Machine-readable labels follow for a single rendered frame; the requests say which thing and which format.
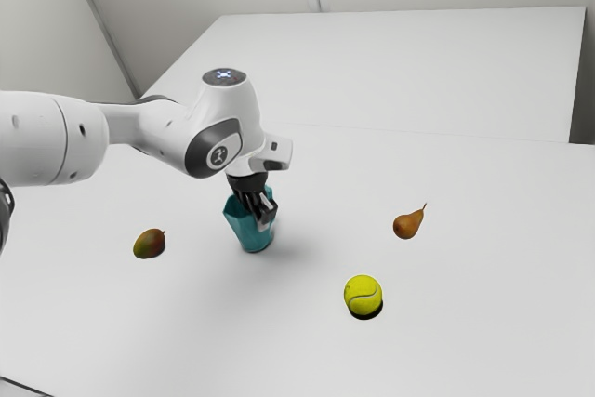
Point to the teal faceted mug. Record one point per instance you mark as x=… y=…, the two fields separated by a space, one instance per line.
x=248 y=234

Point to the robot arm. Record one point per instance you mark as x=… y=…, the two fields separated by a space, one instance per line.
x=139 y=123

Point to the brown pear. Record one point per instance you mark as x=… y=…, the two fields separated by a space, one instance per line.
x=407 y=225

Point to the green red mango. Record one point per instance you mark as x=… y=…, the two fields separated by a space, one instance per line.
x=149 y=243

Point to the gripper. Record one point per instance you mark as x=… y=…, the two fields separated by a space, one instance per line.
x=245 y=184

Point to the yellow tennis ball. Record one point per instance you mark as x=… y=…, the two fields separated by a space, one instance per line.
x=363 y=294

